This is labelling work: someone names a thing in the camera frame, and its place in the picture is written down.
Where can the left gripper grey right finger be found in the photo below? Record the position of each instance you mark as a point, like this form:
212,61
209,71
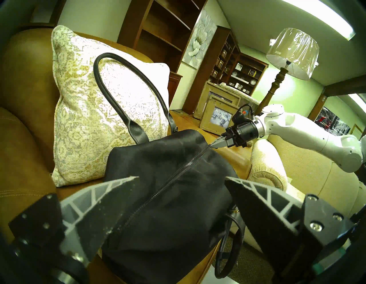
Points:
274,229

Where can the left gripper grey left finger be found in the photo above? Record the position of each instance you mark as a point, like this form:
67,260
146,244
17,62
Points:
94,211

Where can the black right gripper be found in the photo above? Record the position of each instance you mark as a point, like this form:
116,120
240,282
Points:
243,134

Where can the black zipper handbag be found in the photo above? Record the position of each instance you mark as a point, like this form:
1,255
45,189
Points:
171,200

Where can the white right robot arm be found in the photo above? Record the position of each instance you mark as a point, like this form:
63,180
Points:
308,131

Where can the beige upholstered chair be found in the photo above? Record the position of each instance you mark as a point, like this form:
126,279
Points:
246,96

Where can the beige fabric sofa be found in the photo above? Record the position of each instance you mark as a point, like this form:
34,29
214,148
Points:
300,171

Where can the dark bookcase with small items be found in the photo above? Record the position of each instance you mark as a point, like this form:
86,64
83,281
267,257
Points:
206,71

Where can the cream patterned cushion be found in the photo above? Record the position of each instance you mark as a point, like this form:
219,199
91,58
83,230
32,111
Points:
85,114

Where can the white flower painting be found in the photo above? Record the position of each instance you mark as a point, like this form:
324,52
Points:
198,40

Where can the turned wood table lamp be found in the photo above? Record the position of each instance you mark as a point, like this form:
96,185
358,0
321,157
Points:
294,51

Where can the tan leather armchair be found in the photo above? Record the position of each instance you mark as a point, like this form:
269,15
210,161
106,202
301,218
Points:
23,114

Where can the fluorescent ceiling light panel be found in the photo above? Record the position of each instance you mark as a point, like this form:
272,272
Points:
358,103
323,17

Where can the tall wooden hutch bookcase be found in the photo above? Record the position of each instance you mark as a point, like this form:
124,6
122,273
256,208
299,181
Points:
137,25

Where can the small rustic wood picture frame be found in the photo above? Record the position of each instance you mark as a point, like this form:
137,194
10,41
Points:
220,117

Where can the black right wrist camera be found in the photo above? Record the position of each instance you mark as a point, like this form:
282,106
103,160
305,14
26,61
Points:
238,116

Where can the large rustic wood picture frame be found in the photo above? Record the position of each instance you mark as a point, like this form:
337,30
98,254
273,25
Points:
208,88

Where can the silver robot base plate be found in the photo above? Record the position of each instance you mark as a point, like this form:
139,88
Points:
208,277

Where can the red black wall picture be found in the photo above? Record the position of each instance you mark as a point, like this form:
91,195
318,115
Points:
331,123

